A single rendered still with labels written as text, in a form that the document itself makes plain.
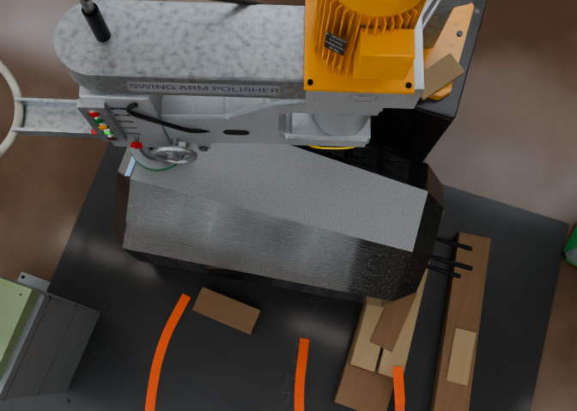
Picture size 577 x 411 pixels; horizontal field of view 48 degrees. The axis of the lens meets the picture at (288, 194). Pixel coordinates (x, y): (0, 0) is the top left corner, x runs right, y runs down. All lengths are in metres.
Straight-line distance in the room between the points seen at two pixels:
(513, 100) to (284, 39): 2.19
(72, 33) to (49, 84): 1.93
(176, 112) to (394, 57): 0.80
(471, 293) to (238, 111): 1.76
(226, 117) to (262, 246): 0.73
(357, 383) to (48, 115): 1.80
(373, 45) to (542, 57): 2.54
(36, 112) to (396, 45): 1.42
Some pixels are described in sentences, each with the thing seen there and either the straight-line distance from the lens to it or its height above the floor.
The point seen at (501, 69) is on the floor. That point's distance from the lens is 3.78.
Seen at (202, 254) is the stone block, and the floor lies 0.64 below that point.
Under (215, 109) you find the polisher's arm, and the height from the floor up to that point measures 1.40.
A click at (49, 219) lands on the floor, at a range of 3.48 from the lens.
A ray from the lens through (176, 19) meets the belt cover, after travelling 1.76.
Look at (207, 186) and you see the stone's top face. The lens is 2.48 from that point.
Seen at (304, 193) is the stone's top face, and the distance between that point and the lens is 2.46.
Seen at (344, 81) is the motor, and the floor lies 1.72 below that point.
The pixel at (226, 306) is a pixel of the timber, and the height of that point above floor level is 0.13.
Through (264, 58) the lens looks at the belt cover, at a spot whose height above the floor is 1.70.
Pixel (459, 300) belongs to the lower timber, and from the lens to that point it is 3.26.
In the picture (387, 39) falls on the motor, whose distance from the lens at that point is 1.44.
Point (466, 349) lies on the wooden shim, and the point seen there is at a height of 0.10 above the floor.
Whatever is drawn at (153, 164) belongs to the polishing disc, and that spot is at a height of 0.88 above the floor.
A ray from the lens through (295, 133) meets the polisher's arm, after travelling 2.09.
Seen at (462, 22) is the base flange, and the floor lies 0.78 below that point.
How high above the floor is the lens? 3.20
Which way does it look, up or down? 75 degrees down
